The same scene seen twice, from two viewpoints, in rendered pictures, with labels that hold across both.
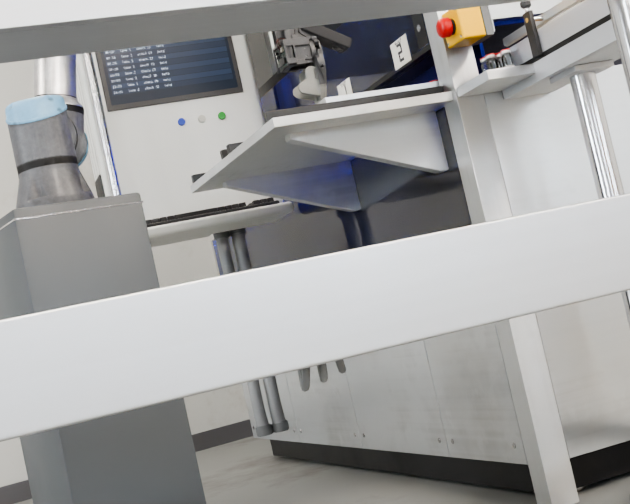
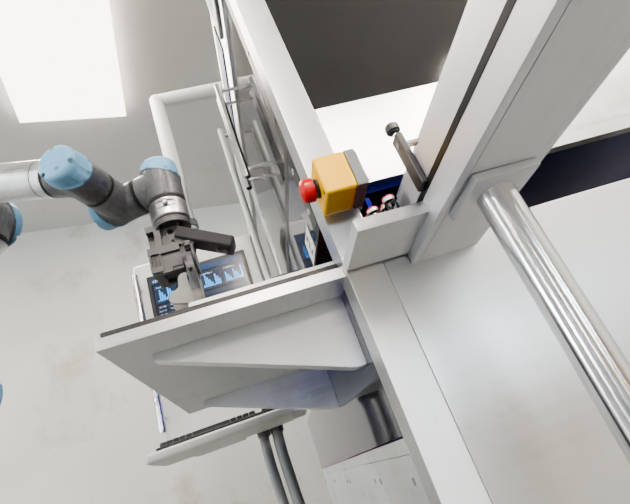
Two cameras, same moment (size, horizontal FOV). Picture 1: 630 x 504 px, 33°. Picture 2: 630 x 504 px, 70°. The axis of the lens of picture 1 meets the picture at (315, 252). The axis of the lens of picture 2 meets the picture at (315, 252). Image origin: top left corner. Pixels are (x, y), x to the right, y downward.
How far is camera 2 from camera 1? 1.58 m
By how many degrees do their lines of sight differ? 23
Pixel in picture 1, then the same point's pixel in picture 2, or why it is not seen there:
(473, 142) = (377, 324)
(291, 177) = (267, 386)
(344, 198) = (321, 398)
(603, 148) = (564, 294)
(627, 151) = (603, 299)
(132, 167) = not seen: hidden behind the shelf
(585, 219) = not seen: outside the picture
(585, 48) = (474, 129)
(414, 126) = (315, 318)
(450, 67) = (333, 238)
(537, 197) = (487, 385)
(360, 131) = (245, 335)
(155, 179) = not seen: hidden behind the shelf
